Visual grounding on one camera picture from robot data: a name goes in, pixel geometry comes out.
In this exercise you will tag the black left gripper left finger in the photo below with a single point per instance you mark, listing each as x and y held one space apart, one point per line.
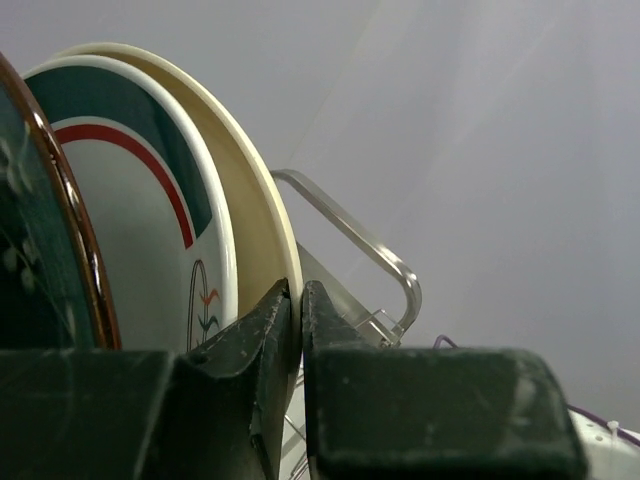
214 413

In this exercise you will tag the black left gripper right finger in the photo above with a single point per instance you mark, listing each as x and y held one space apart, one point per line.
425 413

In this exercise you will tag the cream bear plate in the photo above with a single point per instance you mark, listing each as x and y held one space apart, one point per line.
265 245

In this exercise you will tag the white green red rimmed plate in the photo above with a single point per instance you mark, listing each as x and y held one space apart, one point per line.
153 195

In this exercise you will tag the dark teal blossom plate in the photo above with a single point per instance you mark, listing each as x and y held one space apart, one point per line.
54 289

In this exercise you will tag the stainless steel dish rack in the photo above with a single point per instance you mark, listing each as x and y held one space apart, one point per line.
360 280

